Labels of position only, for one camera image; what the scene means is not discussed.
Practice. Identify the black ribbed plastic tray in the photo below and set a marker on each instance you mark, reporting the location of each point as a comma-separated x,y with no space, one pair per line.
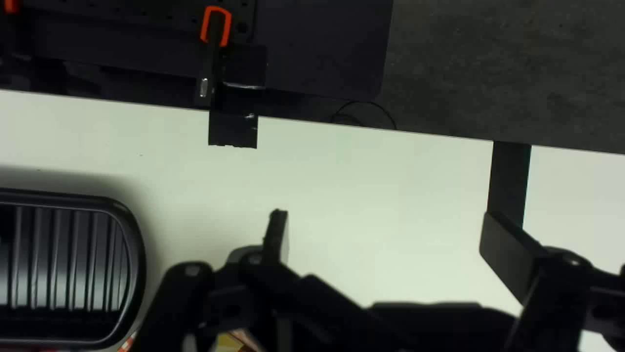
64,260

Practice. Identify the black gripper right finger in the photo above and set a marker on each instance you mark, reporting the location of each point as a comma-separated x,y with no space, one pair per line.
510,250

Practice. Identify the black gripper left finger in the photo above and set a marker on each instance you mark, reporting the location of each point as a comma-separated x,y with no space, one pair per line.
275,234

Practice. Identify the black vertical pole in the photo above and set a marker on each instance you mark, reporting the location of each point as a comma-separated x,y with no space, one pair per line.
510,182

